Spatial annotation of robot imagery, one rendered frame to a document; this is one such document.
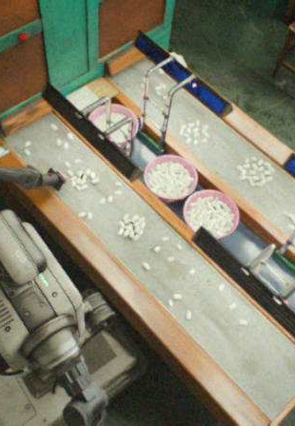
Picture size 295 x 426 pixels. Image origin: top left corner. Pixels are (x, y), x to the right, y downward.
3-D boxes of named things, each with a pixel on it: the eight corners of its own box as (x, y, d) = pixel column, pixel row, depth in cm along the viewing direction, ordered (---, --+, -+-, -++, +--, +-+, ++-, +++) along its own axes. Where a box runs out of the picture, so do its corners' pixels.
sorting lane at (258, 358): (271, 422, 184) (272, 421, 182) (2, 140, 242) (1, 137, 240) (317, 370, 195) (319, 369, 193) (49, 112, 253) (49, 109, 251)
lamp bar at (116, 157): (131, 183, 195) (131, 174, 189) (40, 97, 215) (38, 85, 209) (145, 174, 198) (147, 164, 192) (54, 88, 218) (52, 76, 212)
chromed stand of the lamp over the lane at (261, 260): (248, 340, 204) (283, 305, 165) (214, 307, 210) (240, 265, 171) (276, 313, 211) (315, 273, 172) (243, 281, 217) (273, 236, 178)
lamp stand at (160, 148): (161, 157, 250) (171, 94, 211) (136, 134, 256) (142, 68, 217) (186, 139, 257) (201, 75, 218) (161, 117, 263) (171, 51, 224)
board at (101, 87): (70, 122, 245) (70, 121, 244) (53, 105, 250) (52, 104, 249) (118, 93, 257) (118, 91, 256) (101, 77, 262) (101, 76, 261)
